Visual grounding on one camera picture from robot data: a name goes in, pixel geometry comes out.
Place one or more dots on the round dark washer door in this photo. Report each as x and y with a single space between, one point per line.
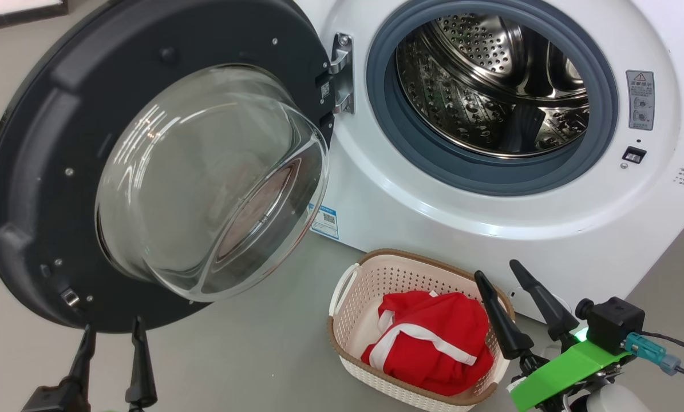
50 171

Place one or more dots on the white panel with dark frame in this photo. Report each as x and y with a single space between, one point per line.
15 8

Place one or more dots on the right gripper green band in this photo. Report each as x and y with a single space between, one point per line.
565 372

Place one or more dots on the white front-load washing machine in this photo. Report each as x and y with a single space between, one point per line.
490 229

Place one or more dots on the cream perforated laundry basket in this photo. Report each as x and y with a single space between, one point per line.
370 286

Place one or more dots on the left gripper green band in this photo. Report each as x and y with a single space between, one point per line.
55 400

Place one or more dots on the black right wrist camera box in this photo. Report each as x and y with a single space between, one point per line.
613 323

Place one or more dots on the red garment with white trim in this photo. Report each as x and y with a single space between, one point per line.
433 320

